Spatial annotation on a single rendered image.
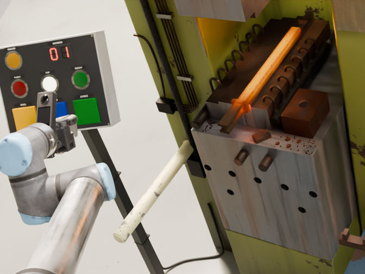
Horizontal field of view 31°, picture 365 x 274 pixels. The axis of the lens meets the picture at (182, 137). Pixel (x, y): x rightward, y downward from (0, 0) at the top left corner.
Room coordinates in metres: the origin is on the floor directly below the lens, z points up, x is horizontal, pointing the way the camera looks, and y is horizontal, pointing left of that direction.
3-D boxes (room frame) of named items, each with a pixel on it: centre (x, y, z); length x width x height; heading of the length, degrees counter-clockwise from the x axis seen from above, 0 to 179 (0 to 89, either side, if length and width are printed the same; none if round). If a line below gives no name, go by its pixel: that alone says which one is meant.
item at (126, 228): (1.59, 0.14, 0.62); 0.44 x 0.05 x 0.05; 135
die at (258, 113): (1.56, -0.31, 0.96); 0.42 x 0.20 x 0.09; 135
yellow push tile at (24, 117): (1.67, 0.43, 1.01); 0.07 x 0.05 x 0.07; 70
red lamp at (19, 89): (1.71, 0.41, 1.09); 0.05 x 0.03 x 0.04; 45
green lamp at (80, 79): (1.64, 0.22, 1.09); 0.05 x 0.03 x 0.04; 45
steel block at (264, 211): (1.53, -0.36, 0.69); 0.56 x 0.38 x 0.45; 135
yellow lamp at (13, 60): (1.75, 0.40, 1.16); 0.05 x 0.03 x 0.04; 45
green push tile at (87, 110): (1.60, 0.24, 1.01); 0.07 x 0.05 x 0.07; 70
